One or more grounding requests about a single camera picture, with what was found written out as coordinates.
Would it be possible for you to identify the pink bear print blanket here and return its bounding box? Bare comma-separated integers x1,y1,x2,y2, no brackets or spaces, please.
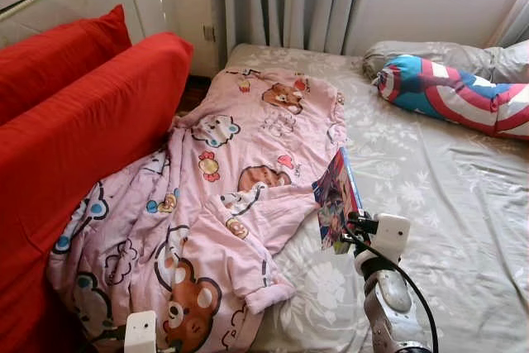
45,66,346,353

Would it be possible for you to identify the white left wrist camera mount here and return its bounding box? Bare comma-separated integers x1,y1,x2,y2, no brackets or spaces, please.
124,310,158,353

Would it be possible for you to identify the grey satin pillow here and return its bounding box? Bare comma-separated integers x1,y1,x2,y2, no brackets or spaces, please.
362,39,529,85

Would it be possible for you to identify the beige floral bed sheet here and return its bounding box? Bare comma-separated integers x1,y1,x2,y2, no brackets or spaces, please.
223,43,529,353

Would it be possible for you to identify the white quilted bamboo mattress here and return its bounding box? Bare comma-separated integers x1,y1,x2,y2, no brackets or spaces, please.
0,0,145,48

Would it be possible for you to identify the red white blue bolster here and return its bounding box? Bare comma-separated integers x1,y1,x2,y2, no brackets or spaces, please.
374,54,529,141

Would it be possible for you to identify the colourful picture book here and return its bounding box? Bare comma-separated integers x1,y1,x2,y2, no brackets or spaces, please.
312,146,365,255

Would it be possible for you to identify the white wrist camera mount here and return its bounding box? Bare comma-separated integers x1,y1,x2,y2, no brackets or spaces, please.
368,212,412,265
124,310,158,353

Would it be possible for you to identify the red fabric cushion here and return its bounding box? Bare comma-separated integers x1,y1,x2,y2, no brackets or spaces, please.
0,32,194,353
0,4,133,126

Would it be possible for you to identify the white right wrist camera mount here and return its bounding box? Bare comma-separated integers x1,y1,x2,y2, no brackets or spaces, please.
368,212,412,265

